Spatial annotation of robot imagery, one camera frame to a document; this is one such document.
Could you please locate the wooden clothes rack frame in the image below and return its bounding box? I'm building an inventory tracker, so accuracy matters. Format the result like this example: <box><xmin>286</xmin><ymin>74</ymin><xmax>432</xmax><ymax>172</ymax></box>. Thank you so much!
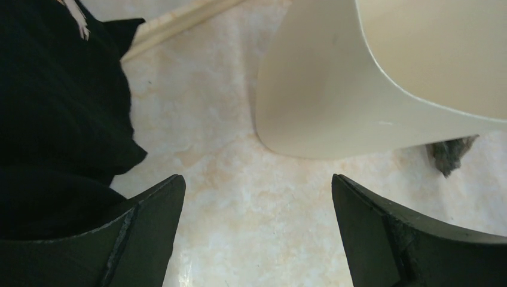
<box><xmin>121</xmin><ymin>0</ymin><xmax>243</xmax><ymax>62</ymax></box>

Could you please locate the black hanging t-shirt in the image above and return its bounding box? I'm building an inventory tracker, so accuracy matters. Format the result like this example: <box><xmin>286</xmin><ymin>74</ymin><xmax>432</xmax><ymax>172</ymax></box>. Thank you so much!
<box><xmin>1</xmin><ymin>1</ymin><xmax>147</xmax><ymax>240</ymax></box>

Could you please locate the dark translucent trash bag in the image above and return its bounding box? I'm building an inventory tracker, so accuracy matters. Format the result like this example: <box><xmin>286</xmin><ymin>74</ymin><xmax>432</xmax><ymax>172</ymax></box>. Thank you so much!
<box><xmin>425</xmin><ymin>135</ymin><xmax>479</xmax><ymax>178</ymax></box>

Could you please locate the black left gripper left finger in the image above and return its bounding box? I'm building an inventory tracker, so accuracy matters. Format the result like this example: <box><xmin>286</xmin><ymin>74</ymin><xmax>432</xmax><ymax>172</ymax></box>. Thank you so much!
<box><xmin>1</xmin><ymin>174</ymin><xmax>186</xmax><ymax>286</ymax></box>

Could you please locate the cream plastic trash bin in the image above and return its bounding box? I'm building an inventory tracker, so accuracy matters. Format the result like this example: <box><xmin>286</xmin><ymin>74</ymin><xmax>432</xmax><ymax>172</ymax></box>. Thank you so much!
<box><xmin>255</xmin><ymin>1</ymin><xmax>506</xmax><ymax>159</ymax></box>

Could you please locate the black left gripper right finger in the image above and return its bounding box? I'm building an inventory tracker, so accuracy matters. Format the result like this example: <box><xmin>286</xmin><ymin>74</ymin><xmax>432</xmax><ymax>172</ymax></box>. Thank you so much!
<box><xmin>332</xmin><ymin>175</ymin><xmax>506</xmax><ymax>286</ymax></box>

